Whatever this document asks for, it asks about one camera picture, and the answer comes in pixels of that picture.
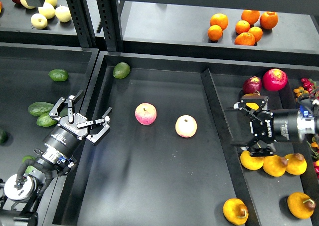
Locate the pale yellow pear front left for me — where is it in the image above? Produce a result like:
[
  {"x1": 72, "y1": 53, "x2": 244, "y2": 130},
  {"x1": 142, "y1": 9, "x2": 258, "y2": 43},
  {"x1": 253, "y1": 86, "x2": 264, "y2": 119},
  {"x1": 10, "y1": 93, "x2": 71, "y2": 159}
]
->
[{"x1": 30, "y1": 13, "x2": 48, "y2": 29}]

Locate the pale yellow pear middle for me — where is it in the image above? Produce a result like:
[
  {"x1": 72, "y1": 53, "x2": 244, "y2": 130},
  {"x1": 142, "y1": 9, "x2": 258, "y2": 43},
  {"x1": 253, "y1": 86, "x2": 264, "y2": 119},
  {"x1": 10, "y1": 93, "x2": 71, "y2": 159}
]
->
[{"x1": 38, "y1": 2, "x2": 55, "y2": 19}]

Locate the green avocado top left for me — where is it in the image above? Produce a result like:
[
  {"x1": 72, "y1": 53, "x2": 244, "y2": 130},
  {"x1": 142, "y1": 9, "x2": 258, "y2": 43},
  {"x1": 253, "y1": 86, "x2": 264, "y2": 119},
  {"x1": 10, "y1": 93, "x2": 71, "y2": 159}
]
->
[{"x1": 48, "y1": 69, "x2": 69, "y2": 82}]

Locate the orange small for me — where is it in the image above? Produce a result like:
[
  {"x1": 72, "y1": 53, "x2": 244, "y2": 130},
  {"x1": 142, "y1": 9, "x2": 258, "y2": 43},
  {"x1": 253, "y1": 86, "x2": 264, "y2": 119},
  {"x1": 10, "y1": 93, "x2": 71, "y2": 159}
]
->
[
  {"x1": 248, "y1": 26, "x2": 263, "y2": 42},
  {"x1": 235, "y1": 20, "x2": 250, "y2": 34}
]

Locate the orange top right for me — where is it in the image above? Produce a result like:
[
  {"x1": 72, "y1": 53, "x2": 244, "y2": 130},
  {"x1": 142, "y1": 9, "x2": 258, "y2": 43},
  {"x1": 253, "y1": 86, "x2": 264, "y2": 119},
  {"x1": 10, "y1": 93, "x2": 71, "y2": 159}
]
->
[{"x1": 259, "y1": 11, "x2": 279, "y2": 30}]

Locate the orange front bottom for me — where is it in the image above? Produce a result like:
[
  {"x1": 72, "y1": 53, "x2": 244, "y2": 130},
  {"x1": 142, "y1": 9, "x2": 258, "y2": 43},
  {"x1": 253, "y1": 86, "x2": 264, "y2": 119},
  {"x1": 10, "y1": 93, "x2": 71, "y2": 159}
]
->
[{"x1": 234, "y1": 32, "x2": 255, "y2": 46}]

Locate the orange top left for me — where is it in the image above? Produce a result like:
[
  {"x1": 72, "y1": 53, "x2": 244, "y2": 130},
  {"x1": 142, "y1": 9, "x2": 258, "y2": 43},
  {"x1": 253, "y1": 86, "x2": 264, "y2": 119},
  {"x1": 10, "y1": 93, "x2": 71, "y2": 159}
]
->
[{"x1": 210, "y1": 13, "x2": 229, "y2": 30}]

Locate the black left tray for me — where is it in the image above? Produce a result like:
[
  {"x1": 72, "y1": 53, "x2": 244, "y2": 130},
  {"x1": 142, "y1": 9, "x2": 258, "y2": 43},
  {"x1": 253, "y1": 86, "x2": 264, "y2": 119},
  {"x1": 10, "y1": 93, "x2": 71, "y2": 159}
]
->
[{"x1": 0, "y1": 43, "x2": 98, "y2": 226}]

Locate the yellow pear with brown stem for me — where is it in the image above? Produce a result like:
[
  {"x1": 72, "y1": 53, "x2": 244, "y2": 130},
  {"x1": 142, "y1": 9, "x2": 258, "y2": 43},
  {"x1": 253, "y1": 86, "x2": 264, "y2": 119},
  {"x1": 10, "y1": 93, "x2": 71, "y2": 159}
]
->
[{"x1": 222, "y1": 198, "x2": 249, "y2": 226}]

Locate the bright red apple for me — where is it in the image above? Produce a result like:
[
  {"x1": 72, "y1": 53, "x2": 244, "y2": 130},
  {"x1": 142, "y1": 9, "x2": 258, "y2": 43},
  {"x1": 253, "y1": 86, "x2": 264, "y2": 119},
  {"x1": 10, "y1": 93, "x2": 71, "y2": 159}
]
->
[{"x1": 262, "y1": 68, "x2": 288, "y2": 91}]

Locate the dark avocado at left edge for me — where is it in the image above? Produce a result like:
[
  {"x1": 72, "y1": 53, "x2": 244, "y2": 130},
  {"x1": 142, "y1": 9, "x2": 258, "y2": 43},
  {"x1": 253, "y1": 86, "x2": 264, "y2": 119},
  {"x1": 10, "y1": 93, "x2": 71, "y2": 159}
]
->
[{"x1": 0, "y1": 129, "x2": 7, "y2": 144}]

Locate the orange right small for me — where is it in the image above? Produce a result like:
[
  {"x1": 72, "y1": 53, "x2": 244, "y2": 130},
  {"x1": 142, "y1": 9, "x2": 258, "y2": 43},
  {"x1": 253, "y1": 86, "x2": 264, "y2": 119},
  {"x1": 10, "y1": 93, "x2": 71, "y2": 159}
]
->
[{"x1": 248, "y1": 26, "x2": 263, "y2": 42}]

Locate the dark green avocado long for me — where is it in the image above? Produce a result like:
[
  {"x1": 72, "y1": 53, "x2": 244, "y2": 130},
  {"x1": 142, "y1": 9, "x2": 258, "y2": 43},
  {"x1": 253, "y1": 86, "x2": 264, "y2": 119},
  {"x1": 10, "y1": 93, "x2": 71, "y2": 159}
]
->
[{"x1": 27, "y1": 101, "x2": 54, "y2": 116}]

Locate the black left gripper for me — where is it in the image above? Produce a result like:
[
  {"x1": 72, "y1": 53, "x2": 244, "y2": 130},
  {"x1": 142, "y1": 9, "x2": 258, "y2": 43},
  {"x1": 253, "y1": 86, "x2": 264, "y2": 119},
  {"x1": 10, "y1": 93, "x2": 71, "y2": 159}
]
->
[{"x1": 43, "y1": 90, "x2": 112, "y2": 158}]

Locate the cherry tomato vine bunch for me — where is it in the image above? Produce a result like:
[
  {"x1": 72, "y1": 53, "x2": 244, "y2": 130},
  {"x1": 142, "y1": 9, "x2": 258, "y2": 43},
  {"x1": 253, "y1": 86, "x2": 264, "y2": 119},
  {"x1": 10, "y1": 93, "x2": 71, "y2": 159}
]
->
[{"x1": 293, "y1": 77, "x2": 319, "y2": 103}]

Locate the pale yellow pink apple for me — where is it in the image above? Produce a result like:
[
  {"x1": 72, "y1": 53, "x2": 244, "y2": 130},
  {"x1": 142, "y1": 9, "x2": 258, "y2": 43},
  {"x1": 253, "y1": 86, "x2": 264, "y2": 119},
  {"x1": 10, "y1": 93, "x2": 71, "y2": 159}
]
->
[{"x1": 175, "y1": 115, "x2": 197, "y2": 138}]

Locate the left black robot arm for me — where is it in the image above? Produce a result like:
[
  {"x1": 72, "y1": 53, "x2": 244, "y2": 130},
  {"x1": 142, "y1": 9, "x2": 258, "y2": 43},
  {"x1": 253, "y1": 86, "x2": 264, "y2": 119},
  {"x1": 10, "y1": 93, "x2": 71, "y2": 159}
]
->
[{"x1": 0, "y1": 91, "x2": 112, "y2": 226}]

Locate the orange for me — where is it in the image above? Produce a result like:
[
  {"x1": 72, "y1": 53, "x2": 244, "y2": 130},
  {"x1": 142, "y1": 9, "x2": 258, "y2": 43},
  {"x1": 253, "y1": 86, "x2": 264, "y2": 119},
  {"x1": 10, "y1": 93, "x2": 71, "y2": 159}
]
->
[
  {"x1": 241, "y1": 9, "x2": 260, "y2": 25},
  {"x1": 234, "y1": 32, "x2": 255, "y2": 46},
  {"x1": 210, "y1": 13, "x2": 229, "y2": 30},
  {"x1": 207, "y1": 25, "x2": 223, "y2": 41},
  {"x1": 259, "y1": 11, "x2": 279, "y2": 30}
]

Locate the pale yellow pear right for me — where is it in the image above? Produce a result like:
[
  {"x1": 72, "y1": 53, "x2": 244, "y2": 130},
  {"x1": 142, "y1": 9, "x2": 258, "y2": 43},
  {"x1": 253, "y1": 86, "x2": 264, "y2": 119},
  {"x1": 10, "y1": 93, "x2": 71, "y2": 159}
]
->
[{"x1": 55, "y1": 5, "x2": 72, "y2": 23}]

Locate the black middle tray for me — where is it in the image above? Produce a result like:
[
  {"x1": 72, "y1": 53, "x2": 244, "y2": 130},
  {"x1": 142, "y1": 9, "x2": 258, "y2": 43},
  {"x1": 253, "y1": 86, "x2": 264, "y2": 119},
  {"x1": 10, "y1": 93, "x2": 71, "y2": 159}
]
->
[{"x1": 43, "y1": 50, "x2": 261, "y2": 226}]

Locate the yellow pear near red apple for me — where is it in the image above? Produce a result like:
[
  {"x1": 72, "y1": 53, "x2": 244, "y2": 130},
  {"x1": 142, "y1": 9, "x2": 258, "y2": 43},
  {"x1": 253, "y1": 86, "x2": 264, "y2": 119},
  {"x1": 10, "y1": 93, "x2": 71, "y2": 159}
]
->
[{"x1": 244, "y1": 91, "x2": 260, "y2": 110}]

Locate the orange centre small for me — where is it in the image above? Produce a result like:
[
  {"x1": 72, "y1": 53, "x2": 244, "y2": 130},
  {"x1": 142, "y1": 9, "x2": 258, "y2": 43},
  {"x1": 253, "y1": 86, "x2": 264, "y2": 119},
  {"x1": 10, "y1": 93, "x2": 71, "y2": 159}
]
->
[{"x1": 235, "y1": 20, "x2": 250, "y2": 34}]

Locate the black shelf upright post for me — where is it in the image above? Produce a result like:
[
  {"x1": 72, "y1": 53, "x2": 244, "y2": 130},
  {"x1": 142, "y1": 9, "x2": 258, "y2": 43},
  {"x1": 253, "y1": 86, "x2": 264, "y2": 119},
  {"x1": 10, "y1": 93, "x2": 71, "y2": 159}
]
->
[{"x1": 66, "y1": 0, "x2": 123, "y2": 52}]

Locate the yellow pear middle of row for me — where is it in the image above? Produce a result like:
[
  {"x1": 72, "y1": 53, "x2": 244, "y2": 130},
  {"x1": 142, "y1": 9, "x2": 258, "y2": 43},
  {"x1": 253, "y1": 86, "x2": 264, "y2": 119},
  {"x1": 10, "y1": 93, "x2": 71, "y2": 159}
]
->
[{"x1": 263, "y1": 155, "x2": 288, "y2": 177}]

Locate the pale yellow pear back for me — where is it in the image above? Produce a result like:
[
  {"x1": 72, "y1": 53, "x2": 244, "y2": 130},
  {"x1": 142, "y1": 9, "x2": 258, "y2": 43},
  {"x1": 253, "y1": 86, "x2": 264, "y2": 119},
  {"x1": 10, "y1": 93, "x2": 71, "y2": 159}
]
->
[{"x1": 45, "y1": 0, "x2": 58, "y2": 7}]

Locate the orange top middle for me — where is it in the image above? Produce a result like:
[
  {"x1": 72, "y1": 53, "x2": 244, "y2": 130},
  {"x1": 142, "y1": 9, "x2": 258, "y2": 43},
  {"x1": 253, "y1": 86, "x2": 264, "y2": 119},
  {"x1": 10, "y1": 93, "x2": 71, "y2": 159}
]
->
[{"x1": 241, "y1": 9, "x2": 260, "y2": 25}]

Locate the orange lower left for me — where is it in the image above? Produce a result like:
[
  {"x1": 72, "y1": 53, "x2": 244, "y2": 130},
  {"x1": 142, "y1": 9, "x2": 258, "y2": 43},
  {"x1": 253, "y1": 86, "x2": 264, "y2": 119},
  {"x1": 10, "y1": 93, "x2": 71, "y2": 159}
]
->
[{"x1": 207, "y1": 25, "x2": 223, "y2": 41}]

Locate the pink red apple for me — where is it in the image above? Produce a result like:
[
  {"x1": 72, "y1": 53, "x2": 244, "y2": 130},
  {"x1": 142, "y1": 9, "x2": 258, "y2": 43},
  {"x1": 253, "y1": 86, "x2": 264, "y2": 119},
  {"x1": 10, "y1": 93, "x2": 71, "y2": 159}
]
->
[{"x1": 135, "y1": 103, "x2": 157, "y2": 125}]

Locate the black tray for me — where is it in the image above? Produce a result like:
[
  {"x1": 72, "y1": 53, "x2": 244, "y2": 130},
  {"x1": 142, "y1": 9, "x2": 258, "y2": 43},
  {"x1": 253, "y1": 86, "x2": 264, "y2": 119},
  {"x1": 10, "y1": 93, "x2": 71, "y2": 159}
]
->
[
  {"x1": 0, "y1": 43, "x2": 98, "y2": 226},
  {"x1": 202, "y1": 62, "x2": 319, "y2": 226},
  {"x1": 43, "y1": 50, "x2": 261, "y2": 226}
]

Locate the light green avocado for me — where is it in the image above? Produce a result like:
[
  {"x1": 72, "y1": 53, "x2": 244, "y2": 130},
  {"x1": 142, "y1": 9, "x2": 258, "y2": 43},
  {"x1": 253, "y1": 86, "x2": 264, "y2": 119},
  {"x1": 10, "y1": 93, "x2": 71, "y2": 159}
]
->
[{"x1": 36, "y1": 112, "x2": 58, "y2": 127}]

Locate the black tray divider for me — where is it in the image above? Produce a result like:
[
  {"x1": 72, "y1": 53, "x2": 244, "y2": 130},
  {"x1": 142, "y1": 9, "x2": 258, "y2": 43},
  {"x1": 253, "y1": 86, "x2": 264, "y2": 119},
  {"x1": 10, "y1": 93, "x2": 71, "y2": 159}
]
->
[{"x1": 201, "y1": 69, "x2": 261, "y2": 226}]

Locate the yellow pear bottom right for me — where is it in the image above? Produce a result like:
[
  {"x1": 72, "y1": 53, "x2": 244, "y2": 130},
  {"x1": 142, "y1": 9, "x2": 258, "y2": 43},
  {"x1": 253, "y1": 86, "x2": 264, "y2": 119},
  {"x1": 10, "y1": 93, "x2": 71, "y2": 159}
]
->
[{"x1": 287, "y1": 192, "x2": 316, "y2": 219}]

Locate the green avocado in middle tray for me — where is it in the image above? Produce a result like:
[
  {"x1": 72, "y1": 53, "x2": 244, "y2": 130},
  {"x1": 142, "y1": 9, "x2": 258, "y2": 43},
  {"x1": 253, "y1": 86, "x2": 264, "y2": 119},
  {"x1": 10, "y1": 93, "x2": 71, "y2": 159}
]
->
[{"x1": 113, "y1": 62, "x2": 131, "y2": 79}]

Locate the dark avocado upright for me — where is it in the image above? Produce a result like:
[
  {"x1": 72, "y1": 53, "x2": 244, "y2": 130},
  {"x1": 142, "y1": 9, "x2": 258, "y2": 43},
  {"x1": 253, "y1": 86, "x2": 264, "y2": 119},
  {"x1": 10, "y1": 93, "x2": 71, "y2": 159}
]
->
[{"x1": 60, "y1": 108, "x2": 69, "y2": 117}]

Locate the black right tray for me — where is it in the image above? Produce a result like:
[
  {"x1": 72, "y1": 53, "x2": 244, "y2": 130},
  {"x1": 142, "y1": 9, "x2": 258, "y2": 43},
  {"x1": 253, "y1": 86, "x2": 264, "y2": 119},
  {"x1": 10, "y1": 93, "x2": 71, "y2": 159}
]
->
[{"x1": 202, "y1": 62, "x2": 319, "y2": 226}]

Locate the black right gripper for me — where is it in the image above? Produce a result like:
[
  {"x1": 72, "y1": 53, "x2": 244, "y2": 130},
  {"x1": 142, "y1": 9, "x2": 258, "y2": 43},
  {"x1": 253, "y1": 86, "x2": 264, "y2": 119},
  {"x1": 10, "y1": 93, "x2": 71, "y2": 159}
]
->
[{"x1": 227, "y1": 94, "x2": 303, "y2": 157}]

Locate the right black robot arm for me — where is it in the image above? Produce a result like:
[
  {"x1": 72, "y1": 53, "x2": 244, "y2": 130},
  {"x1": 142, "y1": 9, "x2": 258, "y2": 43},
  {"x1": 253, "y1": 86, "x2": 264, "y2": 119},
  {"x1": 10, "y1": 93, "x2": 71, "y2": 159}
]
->
[{"x1": 232, "y1": 94, "x2": 319, "y2": 157}]

